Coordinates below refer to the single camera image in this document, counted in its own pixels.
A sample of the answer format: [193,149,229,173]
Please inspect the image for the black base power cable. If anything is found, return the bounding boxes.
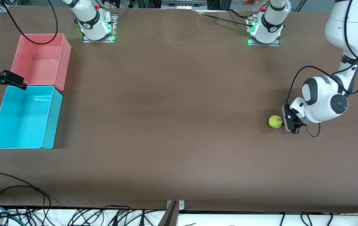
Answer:
[227,9,251,20]
[198,12,254,29]

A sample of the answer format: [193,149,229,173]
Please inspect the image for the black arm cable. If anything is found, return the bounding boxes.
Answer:
[0,0,58,67]
[286,0,358,137]

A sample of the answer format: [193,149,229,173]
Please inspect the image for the grey metal device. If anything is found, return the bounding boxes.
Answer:
[161,0,208,10]

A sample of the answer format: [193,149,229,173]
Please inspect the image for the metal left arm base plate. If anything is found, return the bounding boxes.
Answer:
[247,17,281,47]

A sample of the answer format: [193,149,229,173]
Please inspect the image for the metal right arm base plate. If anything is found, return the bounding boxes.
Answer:
[82,13,118,43]

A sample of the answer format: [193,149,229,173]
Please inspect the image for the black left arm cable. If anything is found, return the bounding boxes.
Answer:
[286,0,358,137]

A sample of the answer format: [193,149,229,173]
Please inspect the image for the yellow-green tennis ball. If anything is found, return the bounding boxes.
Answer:
[268,115,283,129]

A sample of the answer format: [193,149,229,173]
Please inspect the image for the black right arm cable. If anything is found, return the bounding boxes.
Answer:
[0,0,58,67]

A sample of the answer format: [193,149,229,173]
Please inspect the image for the looped black table cable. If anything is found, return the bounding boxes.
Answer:
[0,185,51,217]

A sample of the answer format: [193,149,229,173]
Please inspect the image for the long black table cable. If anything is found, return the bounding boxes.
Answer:
[0,171,58,204]

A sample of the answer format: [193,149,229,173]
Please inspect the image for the blue plastic bin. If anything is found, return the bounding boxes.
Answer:
[0,85,63,150]

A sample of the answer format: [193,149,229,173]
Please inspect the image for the small metal table bracket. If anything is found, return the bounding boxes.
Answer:
[167,200,185,210]

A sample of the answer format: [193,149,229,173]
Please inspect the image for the pink plastic bin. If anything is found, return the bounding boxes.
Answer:
[7,33,72,92]

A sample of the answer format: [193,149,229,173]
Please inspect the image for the grey metal bar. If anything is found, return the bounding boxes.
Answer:
[158,201,179,226]

